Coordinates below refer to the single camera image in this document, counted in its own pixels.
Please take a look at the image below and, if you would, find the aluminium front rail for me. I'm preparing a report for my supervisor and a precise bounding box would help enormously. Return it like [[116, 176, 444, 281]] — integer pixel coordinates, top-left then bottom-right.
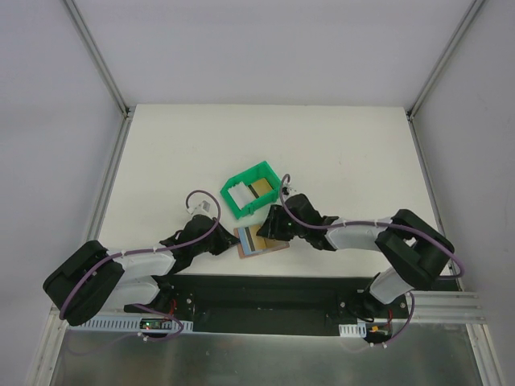
[[50, 291, 486, 326]]

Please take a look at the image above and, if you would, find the gold card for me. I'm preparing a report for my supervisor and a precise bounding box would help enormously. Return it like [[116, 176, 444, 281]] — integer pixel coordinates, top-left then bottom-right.
[[238, 224, 278, 256], [248, 178, 273, 199]]

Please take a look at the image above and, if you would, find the green plastic bin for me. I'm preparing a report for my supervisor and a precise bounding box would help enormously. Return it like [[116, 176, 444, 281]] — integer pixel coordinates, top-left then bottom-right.
[[220, 161, 280, 220]]

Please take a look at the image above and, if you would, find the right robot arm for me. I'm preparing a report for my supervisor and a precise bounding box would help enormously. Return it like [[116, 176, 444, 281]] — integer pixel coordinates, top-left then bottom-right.
[[257, 194, 455, 318]]

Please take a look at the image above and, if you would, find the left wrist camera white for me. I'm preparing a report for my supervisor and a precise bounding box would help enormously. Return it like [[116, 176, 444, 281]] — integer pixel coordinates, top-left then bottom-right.
[[187, 200, 211, 217]]

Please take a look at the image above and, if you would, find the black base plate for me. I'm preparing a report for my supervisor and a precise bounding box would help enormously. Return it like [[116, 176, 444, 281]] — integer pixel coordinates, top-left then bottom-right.
[[146, 274, 409, 336]]

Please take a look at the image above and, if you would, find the tan leather card holder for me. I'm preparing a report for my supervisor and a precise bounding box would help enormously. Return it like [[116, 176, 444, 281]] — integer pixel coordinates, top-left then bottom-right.
[[234, 224, 290, 259]]

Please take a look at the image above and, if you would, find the left white cable duct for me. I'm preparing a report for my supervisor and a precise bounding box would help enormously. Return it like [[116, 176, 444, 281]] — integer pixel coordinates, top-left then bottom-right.
[[76, 316, 193, 334]]

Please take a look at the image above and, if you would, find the right white cable duct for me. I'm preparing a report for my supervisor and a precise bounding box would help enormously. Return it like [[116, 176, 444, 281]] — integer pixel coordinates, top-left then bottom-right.
[[339, 322, 367, 339]]

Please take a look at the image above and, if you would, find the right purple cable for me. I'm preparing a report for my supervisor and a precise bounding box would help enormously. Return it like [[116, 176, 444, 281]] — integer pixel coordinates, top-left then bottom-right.
[[279, 173, 464, 310]]

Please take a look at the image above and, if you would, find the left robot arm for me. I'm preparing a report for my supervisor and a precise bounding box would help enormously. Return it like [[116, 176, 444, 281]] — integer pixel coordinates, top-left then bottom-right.
[[43, 214, 240, 326]]

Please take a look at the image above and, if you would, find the left aluminium frame post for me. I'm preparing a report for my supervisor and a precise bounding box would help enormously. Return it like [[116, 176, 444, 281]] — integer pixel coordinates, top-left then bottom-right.
[[61, 0, 130, 117]]

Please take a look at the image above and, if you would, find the white cable duct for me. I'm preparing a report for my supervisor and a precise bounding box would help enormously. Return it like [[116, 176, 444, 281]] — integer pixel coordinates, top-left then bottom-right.
[[76, 316, 193, 334], [339, 322, 367, 339]]

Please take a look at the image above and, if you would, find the right aluminium frame post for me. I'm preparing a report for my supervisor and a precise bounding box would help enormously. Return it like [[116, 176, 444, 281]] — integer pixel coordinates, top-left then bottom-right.
[[406, 0, 487, 121]]

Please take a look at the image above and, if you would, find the aluminium frame post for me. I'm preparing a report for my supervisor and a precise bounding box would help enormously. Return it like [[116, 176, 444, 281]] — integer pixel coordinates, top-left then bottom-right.
[[61, 0, 130, 117], [406, 0, 487, 121]]

